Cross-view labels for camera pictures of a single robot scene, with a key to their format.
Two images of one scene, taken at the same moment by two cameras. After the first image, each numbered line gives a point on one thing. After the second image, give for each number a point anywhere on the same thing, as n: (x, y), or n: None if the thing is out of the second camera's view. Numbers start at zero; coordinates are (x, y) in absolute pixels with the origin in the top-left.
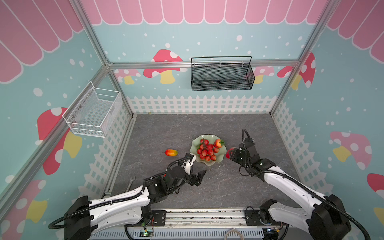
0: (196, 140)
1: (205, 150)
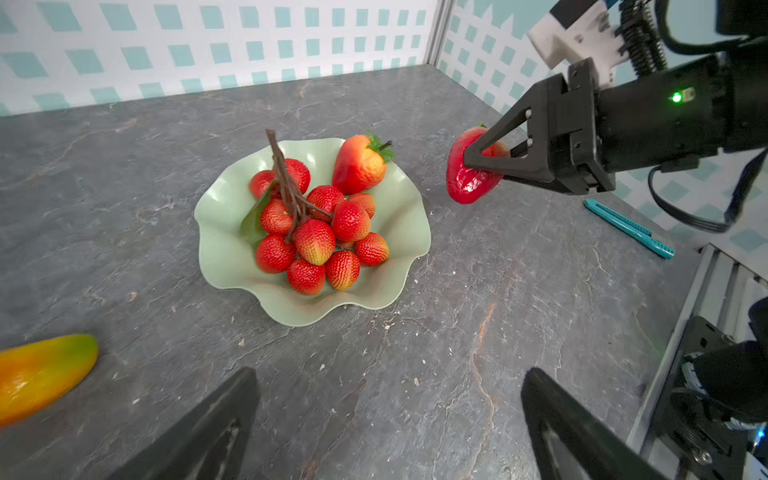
0: (230, 256)
1: (306, 235)
